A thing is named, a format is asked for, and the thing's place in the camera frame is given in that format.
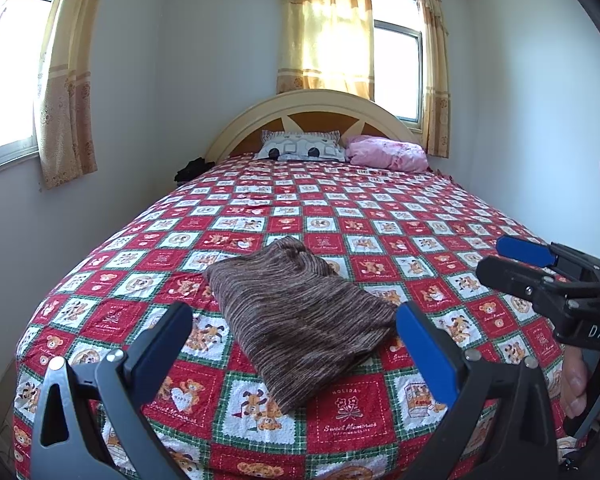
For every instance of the window behind headboard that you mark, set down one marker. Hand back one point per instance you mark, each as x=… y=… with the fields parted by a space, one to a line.
x=395 y=75

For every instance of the person's right hand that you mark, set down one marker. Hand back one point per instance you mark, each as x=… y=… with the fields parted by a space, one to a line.
x=575 y=385

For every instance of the large side window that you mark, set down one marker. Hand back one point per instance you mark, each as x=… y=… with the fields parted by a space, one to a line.
x=10 y=70

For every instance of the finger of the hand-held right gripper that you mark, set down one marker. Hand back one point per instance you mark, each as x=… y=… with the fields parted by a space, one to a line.
x=505 y=272
x=525 y=251

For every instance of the brown knitted sweater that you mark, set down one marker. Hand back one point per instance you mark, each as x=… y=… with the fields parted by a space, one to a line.
x=300 y=320

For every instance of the yellow patterned curtain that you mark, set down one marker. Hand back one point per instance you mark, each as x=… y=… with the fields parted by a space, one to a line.
x=65 y=110
x=320 y=25
x=435 y=70

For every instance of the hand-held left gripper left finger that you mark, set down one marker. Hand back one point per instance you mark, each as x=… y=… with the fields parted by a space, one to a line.
x=165 y=345

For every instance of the cream arched bed headboard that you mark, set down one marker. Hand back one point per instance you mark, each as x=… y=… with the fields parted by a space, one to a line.
x=325 y=102

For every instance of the pink pillow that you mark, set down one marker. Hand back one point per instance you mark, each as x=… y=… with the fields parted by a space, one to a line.
x=385 y=155

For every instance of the red checkered printed bed sheet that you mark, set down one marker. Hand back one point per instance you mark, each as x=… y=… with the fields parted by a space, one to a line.
x=330 y=200

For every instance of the black cloth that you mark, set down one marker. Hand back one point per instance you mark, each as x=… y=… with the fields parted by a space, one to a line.
x=192 y=170

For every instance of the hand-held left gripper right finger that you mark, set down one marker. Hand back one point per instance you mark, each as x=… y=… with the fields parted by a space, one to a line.
x=425 y=350

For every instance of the white patterned pillow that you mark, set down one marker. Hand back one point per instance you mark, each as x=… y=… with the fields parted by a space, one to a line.
x=300 y=149

